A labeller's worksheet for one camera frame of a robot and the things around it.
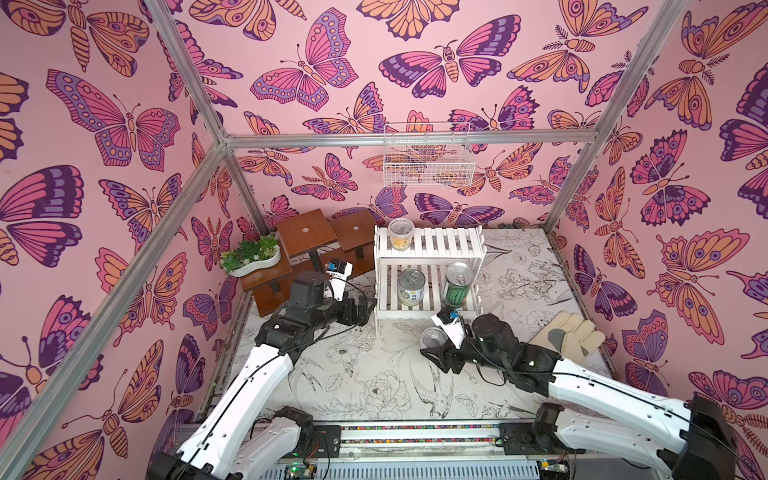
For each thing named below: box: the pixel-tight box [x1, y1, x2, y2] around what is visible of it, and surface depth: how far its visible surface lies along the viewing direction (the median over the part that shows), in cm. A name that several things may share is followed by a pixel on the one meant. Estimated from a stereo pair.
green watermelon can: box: [442, 262, 474, 308], surface depth 79 cm
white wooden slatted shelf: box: [374, 225, 487, 337], surface depth 83 cm
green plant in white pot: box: [220, 234, 281, 277], surface depth 87 cm
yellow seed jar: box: [388, 218, 415, 251], surface depth 78 cm
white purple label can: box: [398, 268, 426, 307], surface depth 82 cm
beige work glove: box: [528, 310, 605, 363], surface depth 92 cm
